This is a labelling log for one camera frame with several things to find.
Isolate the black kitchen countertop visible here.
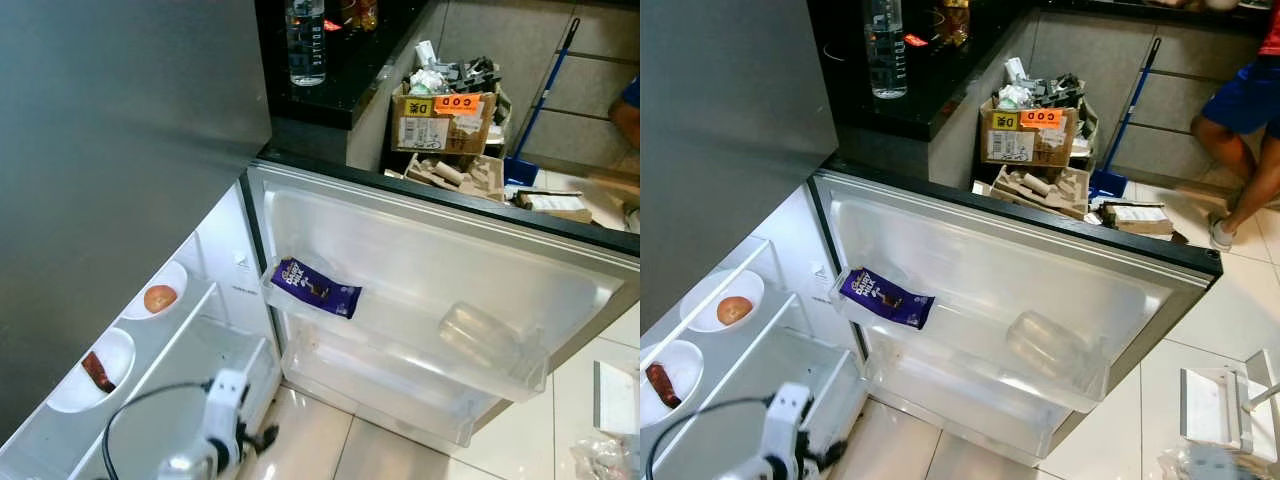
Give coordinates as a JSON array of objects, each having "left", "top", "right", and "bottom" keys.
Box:
[
  {"left": 255, "top": 0, "right": 443, "bottom": 133},
  {"left": 808, "top": 0, "right": 1036, "bottom": 143}
]

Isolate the white long-handled dustpan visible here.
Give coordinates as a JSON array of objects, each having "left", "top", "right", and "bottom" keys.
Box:
[
  {"left": 592, "top": 358, "right": 641, "bottom": 438},
  {"left": 1178, "top": 348, "right": 1280, "bottom": 463}
]

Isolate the brown cardboard pulp tray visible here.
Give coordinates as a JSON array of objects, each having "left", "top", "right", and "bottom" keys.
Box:
[
  {"left": 403, "top": 152, "right": 508, "bottom": 203},
  {"left": 988, "top": 165, "right": 1093, "bottom": 223}
]

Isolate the clear plastic bag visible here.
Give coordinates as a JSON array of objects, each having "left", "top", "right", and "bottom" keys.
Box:
[
  {"left": 1158, "top": 445, "right": 1280, "bottom": 480},
  {"left": 568, "top": 435, "right": 641, "bottom": 480}
]

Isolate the tall clear water bottle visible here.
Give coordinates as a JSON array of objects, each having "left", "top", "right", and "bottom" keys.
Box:
[
  {"left": 284, "top": 0, "right": 329, "bottom": 89},
  {"left": 864, "top": 0, "right": 910, "bottom": 101}
]

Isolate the clear plastic bottle white cap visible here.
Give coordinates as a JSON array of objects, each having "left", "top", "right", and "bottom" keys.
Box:
[
  {"left": 437, "top": 300, "right": 528, "bottom": 374},
  {"left": 1004, "top": 309, "right": 1098, "bottom": 387}
]

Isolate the purple chocolate bar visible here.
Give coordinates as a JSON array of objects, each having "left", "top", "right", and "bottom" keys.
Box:
[
  {"left": 837, "top": 266, "right": 938, "bottom": 332},
  {"left": 269, "top": 256, "right": 364, "bottom": 322}
]

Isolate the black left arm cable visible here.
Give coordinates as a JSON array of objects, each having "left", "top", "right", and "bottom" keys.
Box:
[
  {"left": 100, "top": 381, "right": 216, "bottom": 480},
  {"left": 646, "top": 396, "right": 779, "bottom": 480}
]

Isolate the packaging waste pile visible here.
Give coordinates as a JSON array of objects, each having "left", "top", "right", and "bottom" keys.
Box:
[
  {"left": 998, "top": 55, "right": 1096, "bottom": 113},
  {"left": 405, "top": 38, "right": 501, "bottom": 99}
]

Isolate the person in blue shorts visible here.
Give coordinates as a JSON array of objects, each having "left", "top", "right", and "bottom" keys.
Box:
[
  {"left": 1188, "top": 0, "right": 1280, "bottom": 253},
  {"left": 608, "top": 75, "right": 641, "bottom": 236}
]

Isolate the blue broom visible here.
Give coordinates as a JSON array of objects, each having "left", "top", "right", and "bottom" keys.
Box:
[
  {"left": 502, "top": 15, "right": 583, "bottom": 191},
  {"left": 1087, "top": 37, "right": 1164, "bottom": 203}
]

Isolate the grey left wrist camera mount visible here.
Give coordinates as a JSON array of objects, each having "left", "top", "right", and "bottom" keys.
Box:
[
  {"left": 198, "top": 367, "right": 253, "bottom": 476},
  {"left": 760, "top": 381, "right": 815, "bottom": 480}
]

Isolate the silver fridge freezer door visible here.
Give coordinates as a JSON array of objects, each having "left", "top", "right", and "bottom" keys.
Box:
[
  {"left": 640, "top": 0, "right": 841, "bottom": 338},
  {"left": 0, "top": 0, "right": 274, "bottom": 448}
]

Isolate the white bowl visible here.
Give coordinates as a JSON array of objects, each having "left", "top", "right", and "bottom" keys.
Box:
[
  {"left": 680, "top": 268, "right": 767, "bottom": 335},
  {"left": 120, "top": 260, "right": 190, "bottom": 322},
  {"left": 640, "top": 340, "right": 706, "bottom": 430},
  {"left": 45, "top": 326, "right": 137, "bottom": 415}
]

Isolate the brown sausage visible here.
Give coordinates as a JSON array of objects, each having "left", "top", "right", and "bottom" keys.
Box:
[
  {"left": 82, "top": 351, "right": 118, "bottom": 394},
  {"left": 646, "top": 363, "right": 684, "bottom": 410}
]

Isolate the flat cardboard box white label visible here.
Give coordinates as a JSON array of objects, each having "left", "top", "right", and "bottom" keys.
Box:
[
  {"left": 1095, "top": 200, "right": 1178, "bottom": 239},
  {"left": 513, "top": 187, "right": 595, "bottom": 226}
]

